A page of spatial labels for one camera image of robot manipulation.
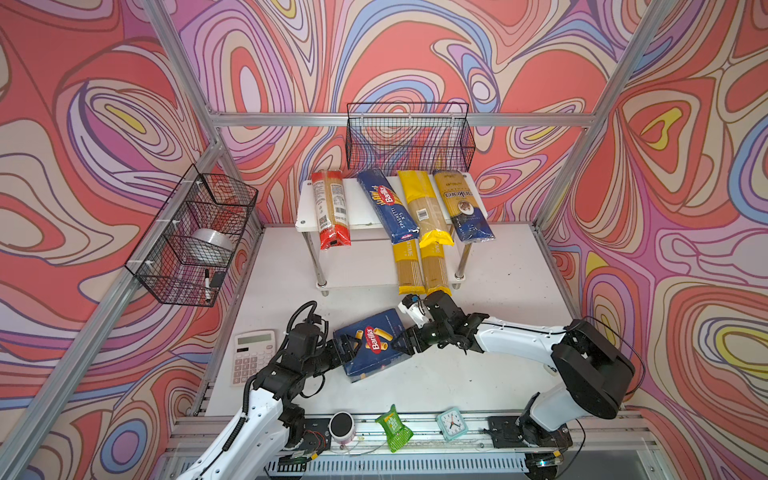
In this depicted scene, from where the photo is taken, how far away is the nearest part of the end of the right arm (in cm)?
65

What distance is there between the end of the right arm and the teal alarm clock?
0.59ft

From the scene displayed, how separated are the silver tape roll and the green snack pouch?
58 cm
